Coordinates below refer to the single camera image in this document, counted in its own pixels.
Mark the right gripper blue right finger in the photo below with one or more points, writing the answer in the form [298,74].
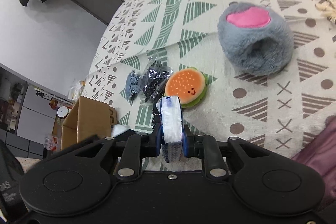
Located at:
[186,140]

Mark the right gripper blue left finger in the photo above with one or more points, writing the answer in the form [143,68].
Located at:
[157,138]

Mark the blue white tissue pack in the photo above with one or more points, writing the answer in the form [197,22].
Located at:
[171,127]

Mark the plush hamburger toy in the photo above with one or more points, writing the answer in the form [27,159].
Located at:
[189,85]

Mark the light blue denim patch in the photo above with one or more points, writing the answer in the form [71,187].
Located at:
[132,85]

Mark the grey pink plush slipper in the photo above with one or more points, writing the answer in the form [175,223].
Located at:
[255,39]

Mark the brown cardboard box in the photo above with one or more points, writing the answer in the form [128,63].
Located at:
[88,117]

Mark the white cylinder container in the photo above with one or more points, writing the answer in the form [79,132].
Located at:
[63,111]

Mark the patterned white green blanket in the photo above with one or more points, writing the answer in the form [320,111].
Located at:
[283,112]

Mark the pink purple cloth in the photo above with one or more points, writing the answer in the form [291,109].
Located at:
[320,155]

